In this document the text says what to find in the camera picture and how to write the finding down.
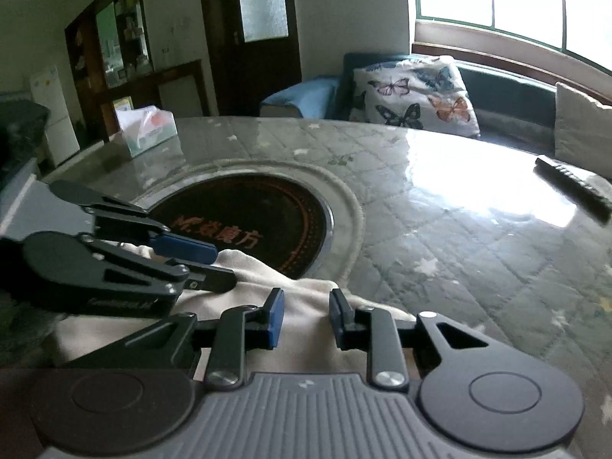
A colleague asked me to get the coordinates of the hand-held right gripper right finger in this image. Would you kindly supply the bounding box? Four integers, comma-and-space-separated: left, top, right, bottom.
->
329, 288, 491, 389

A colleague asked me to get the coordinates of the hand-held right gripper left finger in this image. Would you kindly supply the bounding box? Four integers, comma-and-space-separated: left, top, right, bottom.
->
66, 288, 286, 389

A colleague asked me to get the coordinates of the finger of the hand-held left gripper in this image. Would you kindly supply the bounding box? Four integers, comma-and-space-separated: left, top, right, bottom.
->
81, 234, 238, 295
82, 201, 219, 265

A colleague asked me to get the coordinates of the cream knit garment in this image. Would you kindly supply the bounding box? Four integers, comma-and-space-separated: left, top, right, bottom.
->
50, 243, 487, 370

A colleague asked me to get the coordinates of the black round built-in cooktop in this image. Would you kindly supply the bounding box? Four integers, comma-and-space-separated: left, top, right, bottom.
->
147, 173, 334, 281

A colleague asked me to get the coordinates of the white refrigerator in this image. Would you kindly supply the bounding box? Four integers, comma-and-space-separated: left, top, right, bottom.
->
30, 64, 80, 167

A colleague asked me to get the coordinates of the grey quilted star table cover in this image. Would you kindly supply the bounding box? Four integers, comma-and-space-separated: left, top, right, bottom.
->
41, 116, 612, 459

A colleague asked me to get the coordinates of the dark wooden cabinet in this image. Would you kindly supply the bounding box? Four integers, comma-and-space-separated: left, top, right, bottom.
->
63, 0, 212, 143

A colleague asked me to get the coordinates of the tissue box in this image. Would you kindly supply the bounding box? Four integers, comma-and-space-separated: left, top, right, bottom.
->
114, 104, 179, 159

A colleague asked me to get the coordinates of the dark speckled cloth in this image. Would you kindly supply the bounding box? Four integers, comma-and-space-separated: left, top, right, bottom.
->
0, 294, 67, 370

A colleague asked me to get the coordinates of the dark wooden door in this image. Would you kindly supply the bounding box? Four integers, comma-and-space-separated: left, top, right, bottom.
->
197, 0, 303, 118

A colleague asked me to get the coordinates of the butterfly print pillow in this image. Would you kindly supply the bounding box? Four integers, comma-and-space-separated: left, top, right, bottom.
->
348, 54, 482, 138

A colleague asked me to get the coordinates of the black remote control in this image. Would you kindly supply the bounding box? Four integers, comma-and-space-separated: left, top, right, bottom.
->
534, 155, 612, 223

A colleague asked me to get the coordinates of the blue sofa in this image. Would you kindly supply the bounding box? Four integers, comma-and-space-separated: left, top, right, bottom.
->
259, 52, 612, 163

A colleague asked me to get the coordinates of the plain white pillow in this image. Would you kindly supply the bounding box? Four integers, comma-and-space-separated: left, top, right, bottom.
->
553, 81, 612, 181

